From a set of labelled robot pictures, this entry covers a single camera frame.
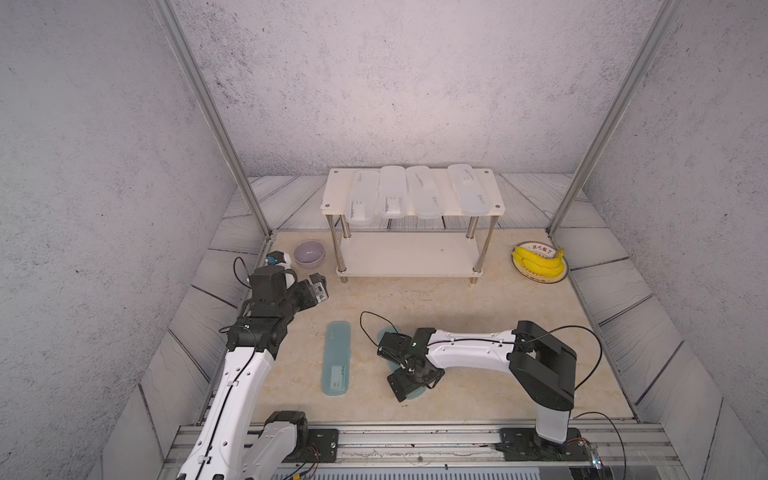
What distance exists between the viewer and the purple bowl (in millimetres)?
1089

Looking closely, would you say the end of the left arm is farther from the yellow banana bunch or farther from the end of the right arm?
the yellow banana bunch

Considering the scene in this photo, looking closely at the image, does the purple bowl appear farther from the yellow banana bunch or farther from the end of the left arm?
the yellow banana bunch
